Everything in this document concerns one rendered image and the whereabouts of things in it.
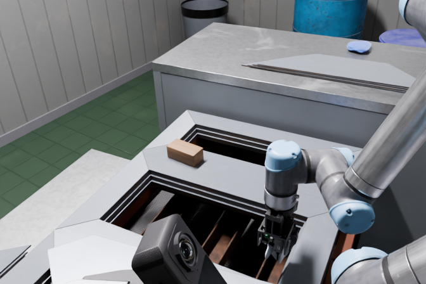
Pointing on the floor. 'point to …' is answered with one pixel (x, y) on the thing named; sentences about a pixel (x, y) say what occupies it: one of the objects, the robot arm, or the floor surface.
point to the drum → (331, 9)
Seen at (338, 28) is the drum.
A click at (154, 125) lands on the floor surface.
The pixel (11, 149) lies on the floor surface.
